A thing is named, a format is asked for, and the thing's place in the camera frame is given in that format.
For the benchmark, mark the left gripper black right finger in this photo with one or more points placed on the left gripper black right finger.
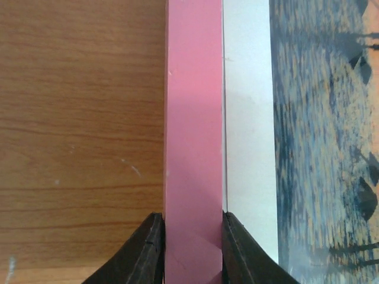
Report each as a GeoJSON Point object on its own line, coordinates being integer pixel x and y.
{"type": "Point", "coordinates": [244, 260]}

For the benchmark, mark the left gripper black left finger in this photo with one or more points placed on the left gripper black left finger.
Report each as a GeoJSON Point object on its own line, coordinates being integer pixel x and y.
{"type": "Point", "coordinates": [141, 259]}

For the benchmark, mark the sunset photo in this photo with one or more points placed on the sunset photo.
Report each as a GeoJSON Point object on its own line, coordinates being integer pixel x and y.
{"type": "Point", "coordinates": [325, 94]}

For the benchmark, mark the pink wooden picture frame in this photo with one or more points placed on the pink wooden picture frame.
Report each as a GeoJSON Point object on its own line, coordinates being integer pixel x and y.
{"type": "Point", "coordinates": [193, 142]}

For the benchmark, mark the white photo mat board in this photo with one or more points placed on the white photo mat board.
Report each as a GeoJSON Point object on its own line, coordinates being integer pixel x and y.
{"type": "Point", "coordinates": [250, 181]}

